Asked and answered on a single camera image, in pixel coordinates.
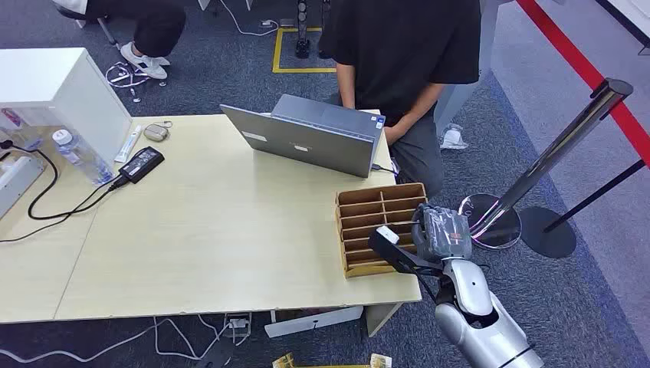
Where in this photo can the person's left hand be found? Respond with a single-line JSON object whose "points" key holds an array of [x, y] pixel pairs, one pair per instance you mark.
{"points": [[393, 134]]}

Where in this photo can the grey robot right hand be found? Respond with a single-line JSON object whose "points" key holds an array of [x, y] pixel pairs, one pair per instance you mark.
{"points": [[444, 233]]}

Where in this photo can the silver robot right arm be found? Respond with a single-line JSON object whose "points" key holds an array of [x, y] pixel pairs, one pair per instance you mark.
{"points": [[477, 325]]}

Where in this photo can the person's right forearm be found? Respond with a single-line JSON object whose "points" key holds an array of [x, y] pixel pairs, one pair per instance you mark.
{"points": [[346, 86]]}

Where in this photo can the person's left forearm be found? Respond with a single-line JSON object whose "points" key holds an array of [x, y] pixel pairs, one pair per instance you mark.
{"points": [[421, 104]]}

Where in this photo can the brown cardboard card organizer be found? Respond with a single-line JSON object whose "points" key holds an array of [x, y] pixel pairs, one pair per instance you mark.
{"points": [[365, 203]]}

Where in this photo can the standing person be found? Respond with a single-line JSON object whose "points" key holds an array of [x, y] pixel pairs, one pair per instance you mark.
{"points": [[406, 40]]}

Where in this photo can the patterned card on floor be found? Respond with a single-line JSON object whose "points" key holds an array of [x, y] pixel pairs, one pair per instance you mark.
{"points": [[381, 361], [283, 361]]}

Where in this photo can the seated person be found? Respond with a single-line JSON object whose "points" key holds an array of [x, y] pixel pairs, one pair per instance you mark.
{"points": [[152, 25]]}

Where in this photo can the crumpled white paper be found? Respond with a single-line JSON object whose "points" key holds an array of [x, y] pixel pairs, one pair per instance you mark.
{"points": [[452, 138]]}

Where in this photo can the grey laptop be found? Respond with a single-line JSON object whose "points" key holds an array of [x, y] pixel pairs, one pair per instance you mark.
{"points": [[304, 139]]}

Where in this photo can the beige table leg panel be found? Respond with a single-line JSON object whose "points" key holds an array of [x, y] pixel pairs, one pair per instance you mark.
{"points": [[381, 317]]}

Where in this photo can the white desk panel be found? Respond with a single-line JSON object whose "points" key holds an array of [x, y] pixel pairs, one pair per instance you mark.
{"points": [[490, 35]]}

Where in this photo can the yellow floor tape square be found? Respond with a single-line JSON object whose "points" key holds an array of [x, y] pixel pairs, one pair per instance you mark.
{"points": [[277, 51]]}

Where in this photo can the white board under table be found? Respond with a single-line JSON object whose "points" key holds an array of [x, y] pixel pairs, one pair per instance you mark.
{"points": [[315, 321]]}

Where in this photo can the red barrier belt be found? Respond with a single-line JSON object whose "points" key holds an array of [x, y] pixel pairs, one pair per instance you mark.
{"points": [[574, 56]]}

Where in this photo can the white power strip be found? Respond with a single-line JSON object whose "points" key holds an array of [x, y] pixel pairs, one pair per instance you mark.
{"points": [[237, 324]]}

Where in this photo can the grey earbuds case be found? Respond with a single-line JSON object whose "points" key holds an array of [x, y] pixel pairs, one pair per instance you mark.
{"points": [[156, 132]]}

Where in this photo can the black power adapter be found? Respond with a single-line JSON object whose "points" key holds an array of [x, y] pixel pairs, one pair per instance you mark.
{"points": [[142, 164]]}

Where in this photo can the white tube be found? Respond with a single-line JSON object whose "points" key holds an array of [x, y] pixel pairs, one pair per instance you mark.
{"points": [[128, 144]]}

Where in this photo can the chrome chair base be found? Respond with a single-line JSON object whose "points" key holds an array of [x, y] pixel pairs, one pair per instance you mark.
{"points": [[124, 76]]}

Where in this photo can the clear plastic water bottle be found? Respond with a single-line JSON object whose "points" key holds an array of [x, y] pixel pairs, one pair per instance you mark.
{"points": [[81, 157]]}

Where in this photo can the white cabinet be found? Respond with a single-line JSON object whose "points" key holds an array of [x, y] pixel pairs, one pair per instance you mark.
{"points": [[56, 76]]}

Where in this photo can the white box device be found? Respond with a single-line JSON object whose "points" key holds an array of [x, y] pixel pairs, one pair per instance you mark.
{"points": [[18, 178]]}

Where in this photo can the black stanchion post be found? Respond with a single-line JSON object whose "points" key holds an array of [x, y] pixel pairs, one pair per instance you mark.
{"points": [[548, 233]]}

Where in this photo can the chrome stanchion post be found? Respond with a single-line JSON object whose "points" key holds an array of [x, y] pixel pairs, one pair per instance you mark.
{"points": [[553, 152]]}

